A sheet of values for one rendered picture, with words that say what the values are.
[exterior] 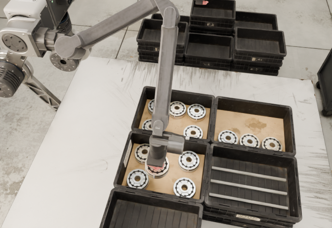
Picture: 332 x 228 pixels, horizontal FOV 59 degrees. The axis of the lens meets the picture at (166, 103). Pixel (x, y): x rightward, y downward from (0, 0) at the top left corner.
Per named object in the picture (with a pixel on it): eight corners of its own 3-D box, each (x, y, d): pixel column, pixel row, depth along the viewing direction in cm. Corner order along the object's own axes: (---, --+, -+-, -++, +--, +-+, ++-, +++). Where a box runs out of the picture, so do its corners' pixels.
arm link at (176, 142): (157, 115, 111) (154, 119, 103) (187, 120, 110) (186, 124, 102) (153, 146, 112) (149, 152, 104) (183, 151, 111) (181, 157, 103)
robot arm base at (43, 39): (47, 43, 116) (36, 18, 106) (66, 45, 115) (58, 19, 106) (38, 58, 111) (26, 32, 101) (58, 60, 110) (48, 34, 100)
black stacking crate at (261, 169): (201, 212, 132) (204, 204, 123) (208, 154, 150) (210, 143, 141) (292, 229, 127) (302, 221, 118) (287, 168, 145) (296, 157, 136)
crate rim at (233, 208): (203, 205, 124) (203, 203, 122) (210, 145, 142) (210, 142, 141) (301, 223, 120) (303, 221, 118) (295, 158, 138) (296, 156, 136)
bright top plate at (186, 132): (182, 141, 150) (182, 140, 149) (184, 125, 156) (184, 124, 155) (202, 142, 149) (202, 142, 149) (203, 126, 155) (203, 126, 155)
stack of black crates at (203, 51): (182, 82, 271) (184, 54, 244) (186, 59, 289) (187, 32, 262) (226, 87, 267) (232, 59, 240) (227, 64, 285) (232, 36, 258)
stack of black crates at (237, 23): (227, 57, 291) (233, 29, 264) (228, 38, 309) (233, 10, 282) (268, 61, 287) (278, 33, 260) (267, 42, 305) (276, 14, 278)
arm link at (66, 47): (166, -13, 106) (163, -21, 96) (183, 21, 107) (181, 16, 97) (62, 44, 113) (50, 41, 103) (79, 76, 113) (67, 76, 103)
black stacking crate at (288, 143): (208, 154, 150) (210, 142, 141) (213, 108, 168) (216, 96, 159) (287, 167, 145) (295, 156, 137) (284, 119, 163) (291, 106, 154)
